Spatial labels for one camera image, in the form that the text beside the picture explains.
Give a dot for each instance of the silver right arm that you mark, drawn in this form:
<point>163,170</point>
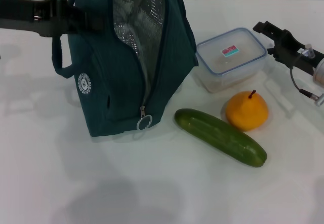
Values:
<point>320,69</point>

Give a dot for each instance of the dark teal insulated lunch bag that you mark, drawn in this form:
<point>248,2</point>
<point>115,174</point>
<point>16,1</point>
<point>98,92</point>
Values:
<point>108,77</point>

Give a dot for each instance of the clear plastic lunch box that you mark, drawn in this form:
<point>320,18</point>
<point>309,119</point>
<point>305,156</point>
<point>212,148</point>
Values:
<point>227,64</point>

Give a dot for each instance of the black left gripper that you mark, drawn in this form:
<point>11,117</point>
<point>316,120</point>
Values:
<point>20,12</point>

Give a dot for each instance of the orange pear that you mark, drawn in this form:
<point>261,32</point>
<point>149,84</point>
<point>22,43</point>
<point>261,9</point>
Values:
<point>246,112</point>

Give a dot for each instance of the green cucumber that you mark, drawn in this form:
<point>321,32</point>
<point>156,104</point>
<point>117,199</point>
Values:
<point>220,137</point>

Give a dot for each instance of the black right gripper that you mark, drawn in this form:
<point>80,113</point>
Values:
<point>293,54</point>

